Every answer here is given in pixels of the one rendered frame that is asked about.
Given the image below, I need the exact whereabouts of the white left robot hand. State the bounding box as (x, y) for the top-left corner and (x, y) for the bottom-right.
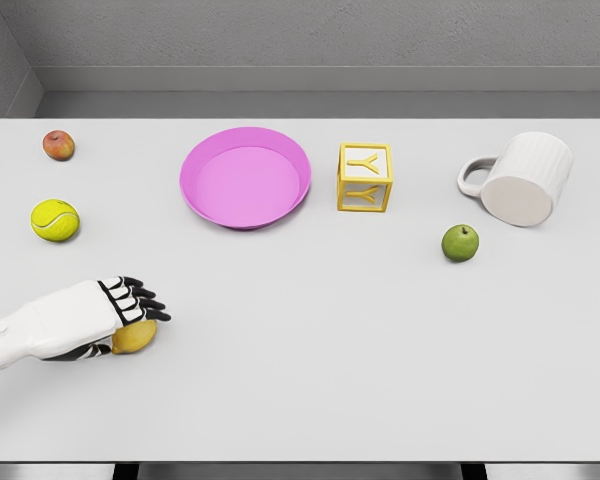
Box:
(28, 275), (172, 363)

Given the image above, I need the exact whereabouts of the yellow lemon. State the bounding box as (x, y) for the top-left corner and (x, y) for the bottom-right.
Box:
(110, 319), (158, 356)

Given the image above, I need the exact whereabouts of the pink plate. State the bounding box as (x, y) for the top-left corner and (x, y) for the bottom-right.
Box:
(179, 126), (313, 232)

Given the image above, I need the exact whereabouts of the yellow tennis ball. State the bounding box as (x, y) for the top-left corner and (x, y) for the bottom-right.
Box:
(30, 198), (81, 245)

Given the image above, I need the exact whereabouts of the red apple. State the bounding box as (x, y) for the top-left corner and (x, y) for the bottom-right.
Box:
(42, 129), (76, 162)

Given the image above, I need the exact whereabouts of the yellow letter block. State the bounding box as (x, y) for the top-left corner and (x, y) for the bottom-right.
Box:
(336, 142), (394, 214)

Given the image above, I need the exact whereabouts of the green apple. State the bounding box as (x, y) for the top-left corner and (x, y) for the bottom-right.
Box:
(440, 223), (480, 263)

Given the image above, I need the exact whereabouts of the white ribbed mug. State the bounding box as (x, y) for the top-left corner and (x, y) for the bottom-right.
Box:
(456, 131), (575, 229)

